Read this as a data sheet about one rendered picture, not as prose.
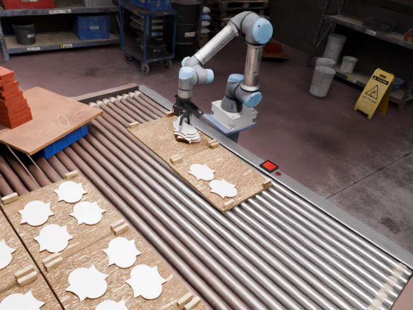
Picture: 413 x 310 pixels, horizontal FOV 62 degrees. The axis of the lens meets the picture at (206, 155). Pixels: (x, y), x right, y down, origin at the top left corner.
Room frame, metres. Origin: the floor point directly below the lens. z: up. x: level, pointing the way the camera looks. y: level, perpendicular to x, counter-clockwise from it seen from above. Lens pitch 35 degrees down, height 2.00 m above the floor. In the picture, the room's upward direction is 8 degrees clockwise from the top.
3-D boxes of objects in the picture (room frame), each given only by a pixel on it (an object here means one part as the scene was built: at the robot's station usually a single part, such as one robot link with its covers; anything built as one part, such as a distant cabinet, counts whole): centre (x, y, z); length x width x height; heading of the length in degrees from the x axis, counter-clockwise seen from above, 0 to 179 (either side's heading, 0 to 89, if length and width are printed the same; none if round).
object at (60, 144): (1.51, 0.87, 0.97); 0.31 x 0.31 x 0.10; 69
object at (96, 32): (5.62, 2.17, 0.32); 0.50 x 0.41 x 0.37; 127
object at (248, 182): (1.38, -0.08, 0.93); 0.41 x 0.35 x 0.02; 46
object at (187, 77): (1.69, 0.16, 1.29); 0.09 x 0.08 x 0.11; 126
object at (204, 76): (1.76, 0.09, 1.29); 0.11 x 0.11 x 0.08; 36
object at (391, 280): (1.51, -0.10, 0.90); 1.95 x 0.05 x 0.05; 48
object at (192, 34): (5.65, 0.70, 0.44); 0.59 x 0.59 x 0.88
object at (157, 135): (1.67, 0.21, 0.93); 0.41 x 0.35 x 0.02; 47
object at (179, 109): (1.69, 0.17, 1.13); 0.09 x 0.08 x 0.12; 68
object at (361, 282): (1.43, -0.03, 0.90); 1.95 x 0.05 x 0.05; 48
